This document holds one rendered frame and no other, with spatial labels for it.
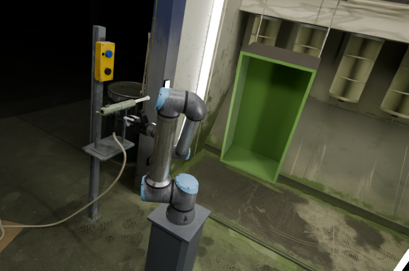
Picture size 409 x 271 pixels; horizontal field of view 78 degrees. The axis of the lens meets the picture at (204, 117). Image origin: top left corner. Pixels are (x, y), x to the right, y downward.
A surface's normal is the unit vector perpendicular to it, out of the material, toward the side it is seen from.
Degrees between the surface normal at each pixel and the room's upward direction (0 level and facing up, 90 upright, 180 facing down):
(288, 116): 102
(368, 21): 90
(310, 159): 57
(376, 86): 90
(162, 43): 90
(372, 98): 90
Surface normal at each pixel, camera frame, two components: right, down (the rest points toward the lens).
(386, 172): -0.27, -0.28
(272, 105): -0.45, 0.44
